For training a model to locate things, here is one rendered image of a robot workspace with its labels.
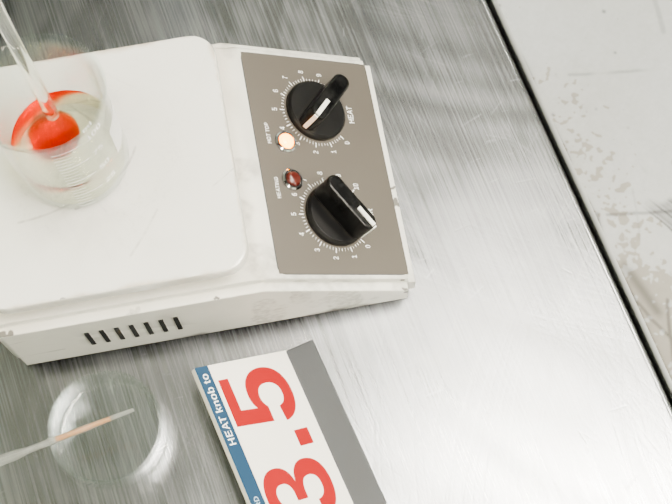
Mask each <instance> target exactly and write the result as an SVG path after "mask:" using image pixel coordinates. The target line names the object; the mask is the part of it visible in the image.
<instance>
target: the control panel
mask: <svg viewBox="0 0 672 504"><path fill-rule="evenodd" d="M241 63H242V68H243V74H244V80H245V86H246V91H247V97H248V103H249V108H250V114H251V120H252V126H253V131H254V137H255V143H256V149H257V154H258V160H259V166H260V171H261V177H262V183H263V189H264V194H265V200H266V206H267V212H268V217H269V223H270V229H271V234H272V240H273V246H274V252H275V257H276V263H277V268H278V270H279V274H285V275H405V274H409V273H408V268H407V263H406V258H405V253H404V249H403V244H402V239H401V234H400V230H399V225H398V220H397V215H396V211H395V206H394V201H393V196H392V191H391V187H390V182H389V177H388V172H387V168H386V163H385V158H384V153H383V149H382V144H381V139H380V134H379V130H378V125H377V120H376V115H375V111H374V106H373V101H372V96H371V92H370V87H369V82H368V77H367V73H366V69H365V65H361V64H354V63H345V62H335V61H326V60H317V59H307V58H298V57H288V56H279V55H269V54H260V53H251V52H241ZM337 74H342V75H344V76H345V77H346V78H347V79H348V81H349V87H348V89H347V90H346V91H345V93H344V94H343V96H342V97H341V98H340V101H341V103H342V105H343V108H344V111H345V124H344V127H343V129H342V130H341V132H340V133H339V134H338V135H337V136H335V137H334V138H332V139H330V140H326V141H318V140H314V139H311V138H309V137H307V136H305V135H303V134H302V133H301V132H300V131H299V130H297V129H296V127H295V126H294V125H293V123H292V122H291V120H290V118H289V116H288V113H287V109H286V99H287V96H288V93H289V92H290V90H291V89H292V88H293V87H294V86H295V85H297V84H298V83H300V82H303V81H315V82H319V83H321V84H323V85H326V84H327V83H328V82H329V81H330V80H331V79H332V78H333V77H334V76H335V75H337ZM285 133H286V134H289V135H291V136H292V137H293V139H294V145H293V147H292V148H290V149H287V148H284V147H283V146H282V145H281V144H280V142H279V136H280V135H282V134H285ZM290 171H295V172H297V173H298V174H299V175H300V177H301V183H300V184H299V185H298V186H296V187H295V186H291V185H290V184H289V183H288V182H287V180H286V174H287V173H288V172H290ZM331 175H337V176H339V177H340V178H341V179H342V180H343V182H344V183H345V184H346V185H347V186H348V187H349V188H350V189H351V191H352V192H353V193H354V194H355V195H356V196H357V197H358V199H359V200H360V201H361V202H362V203H363V204H364V205H365V207H366V208H367V209H368V210H369V211H370V212H371V213H372V215H373V216H374V217H375V219H376V226H377V227H376V228H374V229H373V230H372V231H371V232H369V233H368V234H367V235H365V236H364V237H363V238H359V239H358V240H357V241H355V242H354V243H352V244H350V245H348V246H335V245H331V244H329V243H327V242H325V241H323V240H322V239H321V238H319V237H318V236H317V235H316V234H315V232H314V231H313V230H312V228H311V227H310V225H309V223H308V220H307V217H306V211H305V206H306V201H307V198H308V196H309V195H310V193H311V192H312V191H313V190H314V189H315V188H317V187H318V186H319V185H320V184H321V183H322V182H323V181H325V180H326V179H327V178H328V177H329V176H331Z"/></svg>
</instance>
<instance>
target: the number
mask: <svg viewBox="0 0 672 504"><path fill-rule="evenodd" d="M210 372H211V375H212V377H213V379H214V382H215V384H216V387H217V389H218V391H219V394H220V396H221V398H222V401H223V403H224V405H225V408H226V410H227V413H228V415H229V417H230V420H231V422H232V424H233V427H234V429H235V432H236V434H237V436H238V439H239V441H240V443H241V446H242V448H243V451H244V453H245V455H246V458H247V460H248V462H249V465H250V467H251V470H252V472H253V474H254V477H255V479H256V481H257V484H258V486H259V489H260V491H261V493H262V496H263V498H264V500H265V503H266V504H344V502H343V500H342V498H341V495H340V493H339V491H338V489H337V486H336V484H335V482H334V480H333V477H332V475H331V473H330V470H329V468H328V466H327V464H326V461H325V459H324V457H323V455H322V452H321V450H320V448H319V446H318V443H317V441H316V439H315V437H314V434H313V432H312V430H311V427H310V425H309V423H308V421H307V418H306V416H305V414H304V412H303V409H302V407H301V405H300V403H299V400H298V398H297V396H296V394H295V391H294V389H293V387H292V384H291V382H290V380H289V378H288V375H287V373H286V371H285V369H284V366H283V364H282V362H281V360H280V357H275V358H270V359H265V360H260V361H255V362H249V363H244V364H239V365H234V366H229V367H224V368H219V369H214V370H210Z"/></svg>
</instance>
